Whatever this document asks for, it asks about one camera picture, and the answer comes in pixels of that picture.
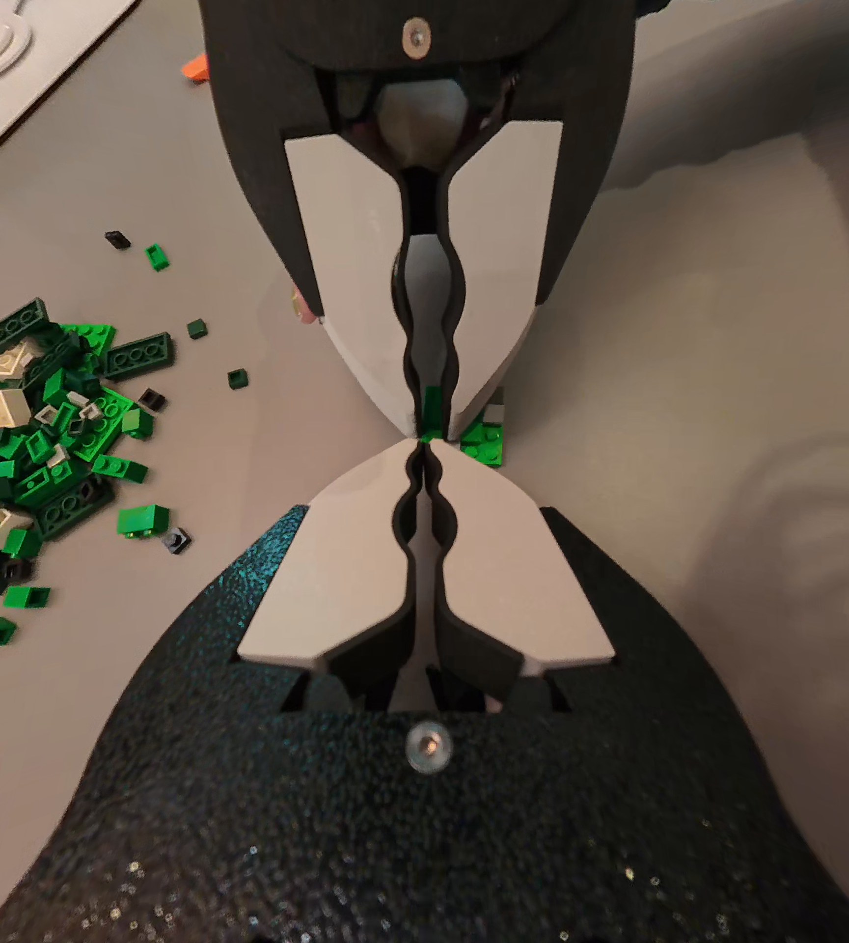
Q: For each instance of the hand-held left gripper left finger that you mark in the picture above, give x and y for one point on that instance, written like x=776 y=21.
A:
x=336 y=574

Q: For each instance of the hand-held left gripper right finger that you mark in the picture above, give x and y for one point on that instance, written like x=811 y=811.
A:
x=520 y=582

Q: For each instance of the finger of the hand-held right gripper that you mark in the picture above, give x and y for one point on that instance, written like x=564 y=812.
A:
x=350 y=243
x=505 y=236

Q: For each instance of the green lego assembly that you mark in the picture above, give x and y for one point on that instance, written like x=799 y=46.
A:
x=484 y=440

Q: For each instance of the dark grey small lego plate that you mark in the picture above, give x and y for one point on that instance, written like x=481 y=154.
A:
x=176 y=541

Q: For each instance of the dark green small lego brick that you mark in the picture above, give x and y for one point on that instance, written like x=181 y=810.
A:
x=238 y=379
x=197 y=328

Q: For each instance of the orange lego piece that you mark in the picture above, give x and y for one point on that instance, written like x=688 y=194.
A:
x=196 y=69

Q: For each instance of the black small lego brick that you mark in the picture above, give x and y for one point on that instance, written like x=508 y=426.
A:
x=151 y=399
x=118 y=239

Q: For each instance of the pile of lego bricks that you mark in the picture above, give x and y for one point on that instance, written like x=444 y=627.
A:
x=34 y=435

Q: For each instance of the small pink piece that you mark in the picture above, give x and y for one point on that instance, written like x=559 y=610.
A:
x=305 y=308

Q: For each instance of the white flat tray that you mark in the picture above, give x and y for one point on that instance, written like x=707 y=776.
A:
x=63 y=81

